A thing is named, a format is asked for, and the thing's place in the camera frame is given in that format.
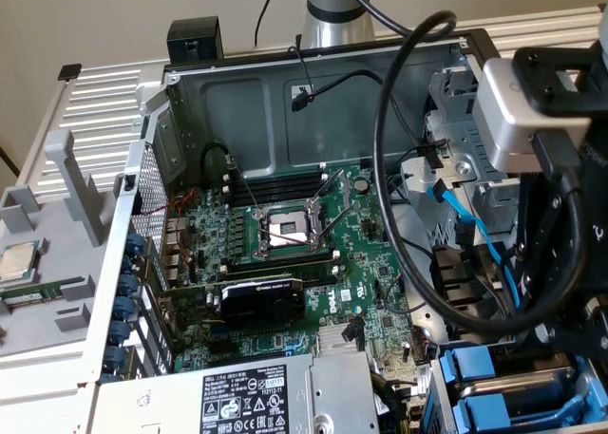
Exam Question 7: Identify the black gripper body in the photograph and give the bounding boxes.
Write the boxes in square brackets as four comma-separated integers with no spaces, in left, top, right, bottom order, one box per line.
[515,39,608,359]

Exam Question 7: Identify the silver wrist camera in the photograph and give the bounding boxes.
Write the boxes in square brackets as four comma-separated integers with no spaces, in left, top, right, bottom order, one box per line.
[472,57,595,175]

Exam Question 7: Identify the grey parts rack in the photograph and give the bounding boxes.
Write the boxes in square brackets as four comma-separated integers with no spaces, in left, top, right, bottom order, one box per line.
[0,129,125,359]

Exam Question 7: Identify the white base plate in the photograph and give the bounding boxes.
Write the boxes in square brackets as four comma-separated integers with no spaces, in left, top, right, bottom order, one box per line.
[0,343,99,434]

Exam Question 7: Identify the black motherboard wire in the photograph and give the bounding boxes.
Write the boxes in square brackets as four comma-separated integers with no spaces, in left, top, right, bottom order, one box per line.
[379,170,438,259]

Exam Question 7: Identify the silver chipset heatsink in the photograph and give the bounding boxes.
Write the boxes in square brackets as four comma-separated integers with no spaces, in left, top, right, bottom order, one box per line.
[316,323,368,358]

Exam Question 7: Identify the black yellow wire bundle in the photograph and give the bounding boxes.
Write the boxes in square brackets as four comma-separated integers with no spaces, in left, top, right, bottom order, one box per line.
[370,369,428,434]

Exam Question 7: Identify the silver CPU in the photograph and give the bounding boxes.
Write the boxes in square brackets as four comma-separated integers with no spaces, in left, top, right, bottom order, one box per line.
[0,237,42,283]

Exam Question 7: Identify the blue drive bay brackets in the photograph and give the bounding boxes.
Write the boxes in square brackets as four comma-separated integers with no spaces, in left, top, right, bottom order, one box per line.
[427,338,608,434]

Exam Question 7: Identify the empty blue disk carrier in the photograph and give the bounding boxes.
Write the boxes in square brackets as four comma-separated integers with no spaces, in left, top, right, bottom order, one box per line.
[450,391,602,434]

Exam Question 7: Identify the black looped wire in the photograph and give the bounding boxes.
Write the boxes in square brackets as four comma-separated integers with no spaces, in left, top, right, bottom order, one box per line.
[201,142,238,179]

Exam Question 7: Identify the CPU socket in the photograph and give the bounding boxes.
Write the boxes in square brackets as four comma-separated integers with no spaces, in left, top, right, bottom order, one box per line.
[254,201,330,259]

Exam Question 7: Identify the steel socket cover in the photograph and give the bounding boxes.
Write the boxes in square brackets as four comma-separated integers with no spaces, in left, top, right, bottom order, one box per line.
[308,168,352,219]

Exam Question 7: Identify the black wire with plug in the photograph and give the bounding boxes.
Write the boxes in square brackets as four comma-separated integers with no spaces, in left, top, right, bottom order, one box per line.
[290,70,450,167]

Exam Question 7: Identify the black RAM slot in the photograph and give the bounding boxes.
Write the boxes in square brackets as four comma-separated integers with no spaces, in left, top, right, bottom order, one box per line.
[225,262,343,287]
[222,175,329,203]
[220,249,341,271]
[222,163,329,188]

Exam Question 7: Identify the thin black cable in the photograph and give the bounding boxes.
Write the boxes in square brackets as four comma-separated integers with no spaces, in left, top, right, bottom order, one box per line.
[254,0,281,47]

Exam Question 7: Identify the grey power supply unit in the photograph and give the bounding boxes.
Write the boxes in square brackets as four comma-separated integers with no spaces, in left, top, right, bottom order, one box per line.
[92,350,381,434]

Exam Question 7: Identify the thin dark floor cable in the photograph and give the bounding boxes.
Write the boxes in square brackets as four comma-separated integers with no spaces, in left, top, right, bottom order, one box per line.
[0,146,21,179]

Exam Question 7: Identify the open grey PC case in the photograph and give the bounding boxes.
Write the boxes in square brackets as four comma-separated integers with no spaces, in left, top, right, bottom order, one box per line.
[78,28,608,434]

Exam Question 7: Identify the hard disk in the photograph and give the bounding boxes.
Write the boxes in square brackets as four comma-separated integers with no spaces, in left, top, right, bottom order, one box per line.
[436,346,593,409]

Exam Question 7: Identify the green motherboard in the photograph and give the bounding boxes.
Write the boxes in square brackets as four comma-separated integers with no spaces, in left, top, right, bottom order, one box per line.
[161,161,436,400]

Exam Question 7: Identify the black expansion slot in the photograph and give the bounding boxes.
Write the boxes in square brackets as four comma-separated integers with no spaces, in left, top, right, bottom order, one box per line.
[206,339,241,357]

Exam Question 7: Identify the black graphics card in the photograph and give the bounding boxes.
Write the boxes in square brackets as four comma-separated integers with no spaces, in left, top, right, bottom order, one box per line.
[159,273,308,329]

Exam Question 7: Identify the blue data wire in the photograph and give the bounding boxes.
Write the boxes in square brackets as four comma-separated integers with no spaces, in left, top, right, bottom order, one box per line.
[427,176,522,322]

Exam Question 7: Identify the steel locking lever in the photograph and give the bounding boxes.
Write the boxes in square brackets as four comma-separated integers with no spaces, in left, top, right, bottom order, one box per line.
[226,154,261,215]
[316,200,353,243]

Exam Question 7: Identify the black camera bracket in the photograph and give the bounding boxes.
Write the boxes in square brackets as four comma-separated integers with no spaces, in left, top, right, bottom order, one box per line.
[512,47,595,118]

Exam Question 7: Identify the grey metal drive cage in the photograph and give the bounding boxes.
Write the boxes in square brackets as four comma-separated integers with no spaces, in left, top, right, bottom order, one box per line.
[398,66,522,245]

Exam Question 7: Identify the green RAM stick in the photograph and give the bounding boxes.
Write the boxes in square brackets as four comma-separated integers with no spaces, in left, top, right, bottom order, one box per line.
[0,277,83,307]

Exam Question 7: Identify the black box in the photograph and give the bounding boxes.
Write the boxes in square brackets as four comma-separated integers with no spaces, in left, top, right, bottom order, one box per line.
[166,16,224,67]

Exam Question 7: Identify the thin red black wire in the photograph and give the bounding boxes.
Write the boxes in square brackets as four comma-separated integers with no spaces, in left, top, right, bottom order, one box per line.
[288,46,317,102]

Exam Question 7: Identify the black fan shroud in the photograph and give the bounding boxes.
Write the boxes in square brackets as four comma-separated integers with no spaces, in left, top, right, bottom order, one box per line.
[429,243,505,346]

